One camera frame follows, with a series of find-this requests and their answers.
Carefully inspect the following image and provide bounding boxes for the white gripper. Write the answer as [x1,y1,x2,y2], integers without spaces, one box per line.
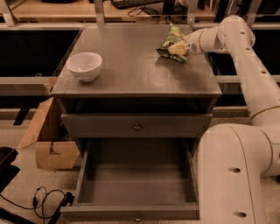
[168,29,204,55]

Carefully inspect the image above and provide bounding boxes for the green jalapeno chip bag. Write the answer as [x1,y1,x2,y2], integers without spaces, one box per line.
[157,24,187,63]

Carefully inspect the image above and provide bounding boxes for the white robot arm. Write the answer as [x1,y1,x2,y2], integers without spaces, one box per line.
[168,16,280,224]

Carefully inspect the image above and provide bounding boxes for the grey drawer cabinet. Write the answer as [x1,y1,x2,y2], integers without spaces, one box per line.
[51,24,223,158]

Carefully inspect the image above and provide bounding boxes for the closed grey top drawer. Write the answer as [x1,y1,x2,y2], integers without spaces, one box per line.
[61,114,212,138]

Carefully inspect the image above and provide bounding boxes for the open grey middle drawer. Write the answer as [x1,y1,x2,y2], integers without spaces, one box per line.
[61,138,200,222]

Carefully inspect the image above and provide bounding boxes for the black keyboard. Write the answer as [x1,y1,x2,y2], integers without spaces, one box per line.
[110,0,163,10]

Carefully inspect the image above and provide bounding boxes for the white ceramic bowl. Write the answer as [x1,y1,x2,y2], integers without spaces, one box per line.
[66,52,103,82]

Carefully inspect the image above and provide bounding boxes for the cardboard box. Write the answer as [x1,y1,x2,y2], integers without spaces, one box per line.
[18,97,81,170]

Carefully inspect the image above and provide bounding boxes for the wooden desk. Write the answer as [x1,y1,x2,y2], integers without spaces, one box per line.
[0,0,216,24]

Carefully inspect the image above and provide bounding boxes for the black bin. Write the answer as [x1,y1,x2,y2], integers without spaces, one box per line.
[0,146,20,193]

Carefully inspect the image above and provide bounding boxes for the black cables on desk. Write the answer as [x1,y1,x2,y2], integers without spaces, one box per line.
[127,4,189,25]

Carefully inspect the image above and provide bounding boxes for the black cable on floor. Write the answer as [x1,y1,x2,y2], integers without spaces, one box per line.
[0,186,67,221]

